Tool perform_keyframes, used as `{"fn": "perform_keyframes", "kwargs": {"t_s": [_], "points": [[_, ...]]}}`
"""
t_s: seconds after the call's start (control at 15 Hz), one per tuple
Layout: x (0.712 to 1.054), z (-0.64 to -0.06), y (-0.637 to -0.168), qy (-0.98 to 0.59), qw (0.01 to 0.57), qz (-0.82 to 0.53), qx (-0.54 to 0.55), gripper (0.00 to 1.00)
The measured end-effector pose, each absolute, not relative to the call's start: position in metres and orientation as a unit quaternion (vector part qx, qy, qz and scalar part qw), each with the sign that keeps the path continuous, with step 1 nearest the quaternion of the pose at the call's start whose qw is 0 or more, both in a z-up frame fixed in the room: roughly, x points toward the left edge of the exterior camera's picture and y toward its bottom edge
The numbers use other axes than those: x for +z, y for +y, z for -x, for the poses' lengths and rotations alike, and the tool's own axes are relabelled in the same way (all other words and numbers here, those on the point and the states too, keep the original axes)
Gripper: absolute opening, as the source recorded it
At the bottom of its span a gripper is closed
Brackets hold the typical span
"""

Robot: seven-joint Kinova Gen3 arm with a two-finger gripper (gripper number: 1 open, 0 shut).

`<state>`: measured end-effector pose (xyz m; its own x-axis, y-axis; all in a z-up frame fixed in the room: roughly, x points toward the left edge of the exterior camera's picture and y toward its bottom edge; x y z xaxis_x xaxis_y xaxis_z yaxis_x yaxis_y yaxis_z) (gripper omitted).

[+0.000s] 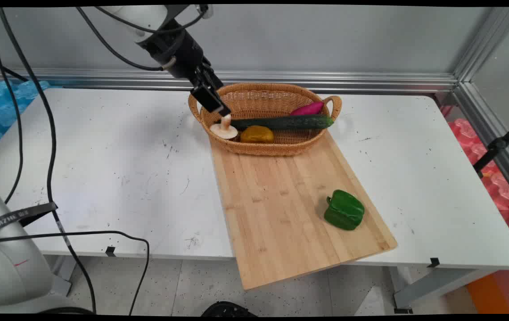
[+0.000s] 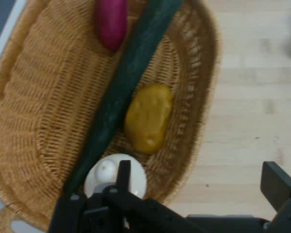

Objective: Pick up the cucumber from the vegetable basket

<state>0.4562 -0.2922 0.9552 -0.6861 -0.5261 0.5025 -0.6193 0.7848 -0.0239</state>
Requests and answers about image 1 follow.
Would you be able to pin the round black floor object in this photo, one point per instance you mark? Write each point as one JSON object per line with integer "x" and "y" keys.
{"x": 227, "y": 310}

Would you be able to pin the white mushroom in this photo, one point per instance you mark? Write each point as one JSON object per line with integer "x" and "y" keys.
{"x": 224, "y": 131}

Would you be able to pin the bamboo cutting board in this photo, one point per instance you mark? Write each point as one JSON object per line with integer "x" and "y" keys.
{"x": 281, "y": 214}

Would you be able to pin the woven wicker basket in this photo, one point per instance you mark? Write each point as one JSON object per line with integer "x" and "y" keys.
{"x": 281, "y": 142}

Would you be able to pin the green cucumber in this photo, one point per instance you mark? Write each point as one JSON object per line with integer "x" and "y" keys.
{"x": 285, "y": 122}

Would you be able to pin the yellow-brown potato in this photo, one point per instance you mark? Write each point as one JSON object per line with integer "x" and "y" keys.
{"x": 257, "y": 134}

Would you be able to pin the black tripod stand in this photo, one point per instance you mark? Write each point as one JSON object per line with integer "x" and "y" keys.
{"x": 497, "y": 145}

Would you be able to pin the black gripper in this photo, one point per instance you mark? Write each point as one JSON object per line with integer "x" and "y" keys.
{"x": 178, "y": 51}

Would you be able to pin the slanted aluminium frame rail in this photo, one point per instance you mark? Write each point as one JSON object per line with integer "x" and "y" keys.
{"x": 482, "y": 49}

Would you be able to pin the green bell pepper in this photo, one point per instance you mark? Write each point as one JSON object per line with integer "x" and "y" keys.
{"x": 344, "y": 210}

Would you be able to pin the purple sweet potato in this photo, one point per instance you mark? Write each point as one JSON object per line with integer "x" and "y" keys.
{"x": 307, "y": 109}

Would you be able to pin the black tape piece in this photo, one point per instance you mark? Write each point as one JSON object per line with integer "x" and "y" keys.
{"x": 110, "y": 251}
{"x": 434, "y": 262}

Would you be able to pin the red bubble mat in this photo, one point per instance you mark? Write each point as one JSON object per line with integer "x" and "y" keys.
{"x": 499, "y": 187}

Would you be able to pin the horizontal aluminium frame rail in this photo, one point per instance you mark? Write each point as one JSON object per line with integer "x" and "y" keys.
{"x": 326, "y": 81}

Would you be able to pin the grey table leg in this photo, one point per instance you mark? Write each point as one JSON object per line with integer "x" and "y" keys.
{"x": 60, "y": 276}
{"x": 433, "y": 285}

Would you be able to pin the orange floor panel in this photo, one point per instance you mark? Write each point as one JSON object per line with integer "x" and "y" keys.
{"x": 488, "y": 294}

